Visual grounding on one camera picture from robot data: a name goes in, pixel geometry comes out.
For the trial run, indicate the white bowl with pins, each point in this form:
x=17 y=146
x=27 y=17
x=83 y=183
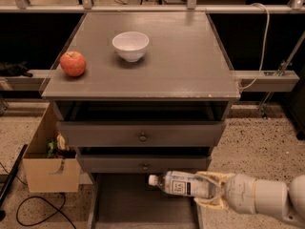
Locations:
x=131 y=45

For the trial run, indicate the metal frame rail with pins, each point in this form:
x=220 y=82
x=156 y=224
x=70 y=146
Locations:
x=234 y=9

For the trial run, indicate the items in cardboard box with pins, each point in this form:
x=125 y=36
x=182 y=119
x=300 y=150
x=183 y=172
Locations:
x=57 y=147

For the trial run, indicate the clear plastic water bottle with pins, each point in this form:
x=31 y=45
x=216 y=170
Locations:
x=183 y=184

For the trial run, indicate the grey drawer cabinet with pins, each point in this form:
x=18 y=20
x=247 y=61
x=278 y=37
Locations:
x=183 y=78

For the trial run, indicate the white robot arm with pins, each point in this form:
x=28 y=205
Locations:
x=278 y=200

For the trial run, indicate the black bar on floor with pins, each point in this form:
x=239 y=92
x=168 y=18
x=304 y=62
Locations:
x=7 y=179

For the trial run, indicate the grey drawer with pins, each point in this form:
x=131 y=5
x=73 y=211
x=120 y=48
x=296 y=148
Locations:
x=141 y=164
x=127 y=201
x=108 y=134

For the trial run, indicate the grey middle drawer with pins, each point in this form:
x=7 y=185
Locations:
x=141 y=164

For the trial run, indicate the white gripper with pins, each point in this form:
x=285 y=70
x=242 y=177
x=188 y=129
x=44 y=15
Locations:
x=238 y=189

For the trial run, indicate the cardboard box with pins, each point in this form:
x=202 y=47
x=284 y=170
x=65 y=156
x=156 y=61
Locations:
x=55 y=173

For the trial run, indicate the red apple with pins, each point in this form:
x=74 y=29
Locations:
x=73 y=63

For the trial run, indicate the grey top drawer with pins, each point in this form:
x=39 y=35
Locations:
x=108 y=134

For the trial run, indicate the grey bottom drawer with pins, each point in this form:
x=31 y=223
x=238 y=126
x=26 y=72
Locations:
x=127 y=201

